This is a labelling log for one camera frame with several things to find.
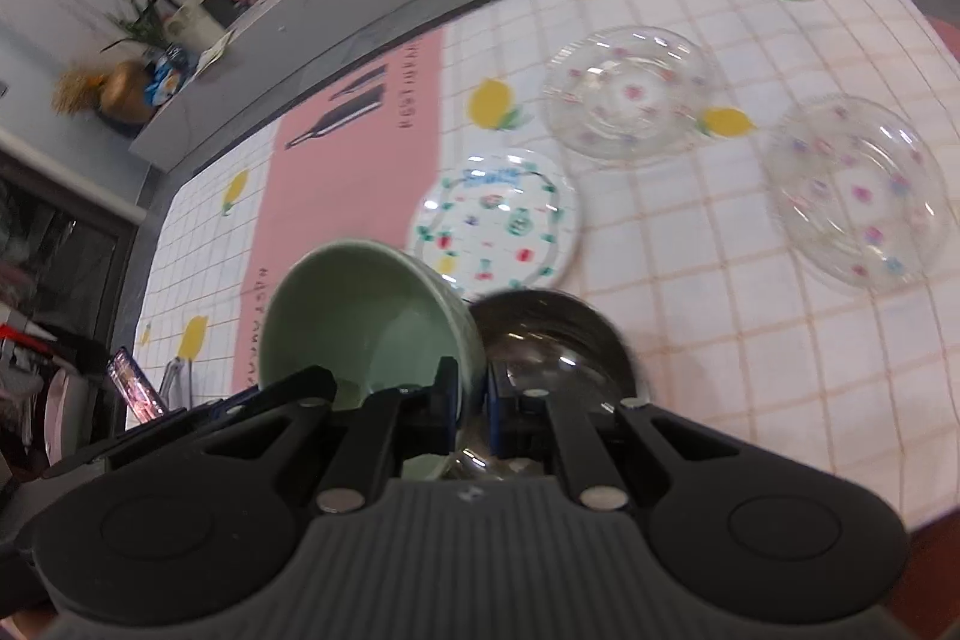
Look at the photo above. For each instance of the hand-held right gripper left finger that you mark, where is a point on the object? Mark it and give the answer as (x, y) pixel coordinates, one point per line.
(442, 411)

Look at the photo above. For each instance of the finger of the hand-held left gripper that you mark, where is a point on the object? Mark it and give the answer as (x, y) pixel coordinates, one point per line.
(285, 389)

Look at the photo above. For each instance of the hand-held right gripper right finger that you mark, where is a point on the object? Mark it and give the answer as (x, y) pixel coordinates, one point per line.
(499, 415)

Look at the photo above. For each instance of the blue steel bowl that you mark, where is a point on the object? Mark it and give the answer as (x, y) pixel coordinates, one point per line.
(555, 340)

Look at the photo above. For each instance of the green ceramic bowl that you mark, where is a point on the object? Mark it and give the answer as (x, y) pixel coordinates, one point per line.
(352, 310)

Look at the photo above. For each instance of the white fruit-print plate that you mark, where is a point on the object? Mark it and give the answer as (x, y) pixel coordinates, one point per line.
(499, 220)

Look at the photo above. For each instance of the clear glass flower-print plate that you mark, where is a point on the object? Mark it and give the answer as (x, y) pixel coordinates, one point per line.
(630, 93)
(855, 190)

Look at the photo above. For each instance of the smartphone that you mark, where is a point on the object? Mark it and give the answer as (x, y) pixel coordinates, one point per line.
(136, 389)

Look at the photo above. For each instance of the lemon-print checked tablecloth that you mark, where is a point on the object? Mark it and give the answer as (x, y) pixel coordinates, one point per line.
(675, 235)

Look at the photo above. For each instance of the dark glass cabinet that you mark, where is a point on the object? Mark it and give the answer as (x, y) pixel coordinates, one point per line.
(67, 250)

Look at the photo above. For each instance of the white marble tv console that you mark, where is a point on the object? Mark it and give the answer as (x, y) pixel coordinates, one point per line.
(195, 100)

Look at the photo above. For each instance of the blue snack bag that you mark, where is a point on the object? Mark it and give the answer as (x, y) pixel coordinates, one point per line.
(165, 78)

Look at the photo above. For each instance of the gold vase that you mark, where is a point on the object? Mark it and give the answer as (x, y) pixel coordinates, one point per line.
(129, 93)

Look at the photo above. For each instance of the open booklet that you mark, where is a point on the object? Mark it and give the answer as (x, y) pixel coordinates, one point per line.
(214, 51)

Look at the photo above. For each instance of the dried grass bunch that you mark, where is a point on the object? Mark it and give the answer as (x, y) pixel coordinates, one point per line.
(75, 91)

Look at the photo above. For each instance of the white paper bag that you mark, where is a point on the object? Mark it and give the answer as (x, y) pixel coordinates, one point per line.
(178, 19)

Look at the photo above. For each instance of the green leafy houseplant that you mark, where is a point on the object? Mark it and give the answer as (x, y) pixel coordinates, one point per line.
(139, 18)

